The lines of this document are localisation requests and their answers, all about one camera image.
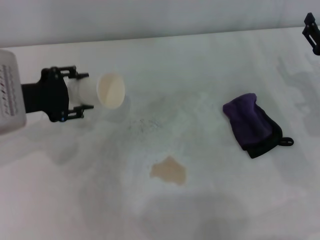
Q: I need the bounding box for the brown water stain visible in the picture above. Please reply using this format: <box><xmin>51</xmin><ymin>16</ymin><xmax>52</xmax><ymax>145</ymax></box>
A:
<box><xmin>149</xmin><ymin>155</ymin><xmax>188</xmax><ymax>187</ymax></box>

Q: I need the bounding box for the purple rag with black trim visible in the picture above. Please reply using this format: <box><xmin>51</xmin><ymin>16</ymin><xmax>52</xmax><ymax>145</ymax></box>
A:
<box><xmin>222</xmin><ymin>92</ymin><xmax>295</xmax><ymax>159</ymax></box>

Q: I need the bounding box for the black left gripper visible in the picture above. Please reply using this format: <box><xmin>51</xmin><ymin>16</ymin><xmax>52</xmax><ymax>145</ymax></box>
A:
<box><xmin>21</xmin><ymin>65</ymin><xmax>95</xmax><ymax>124</ymax></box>

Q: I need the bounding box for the white paper cup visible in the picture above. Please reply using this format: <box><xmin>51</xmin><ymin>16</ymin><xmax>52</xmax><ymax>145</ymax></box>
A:
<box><xmin>66</xmin><ymin>72</ymin><xmax>126</xmax><ymax>110</ymax></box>

